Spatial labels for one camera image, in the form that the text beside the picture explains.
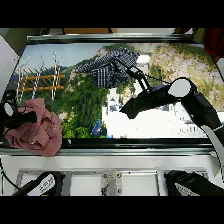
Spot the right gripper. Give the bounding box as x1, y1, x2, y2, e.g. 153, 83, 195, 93
119, 89, 158, 120

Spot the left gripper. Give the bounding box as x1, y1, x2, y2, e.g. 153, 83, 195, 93
17, 110, 38, 126

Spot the pink garment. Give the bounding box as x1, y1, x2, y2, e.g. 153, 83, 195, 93
3, 97, 64, 158

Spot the checked shirt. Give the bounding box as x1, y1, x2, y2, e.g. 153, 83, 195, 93
75, 47, 141, 90

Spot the red garment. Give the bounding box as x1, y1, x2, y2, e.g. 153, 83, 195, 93
203, 28, 224, 62

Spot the black cable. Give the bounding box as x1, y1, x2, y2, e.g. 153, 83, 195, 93
0, 156, 18, 193

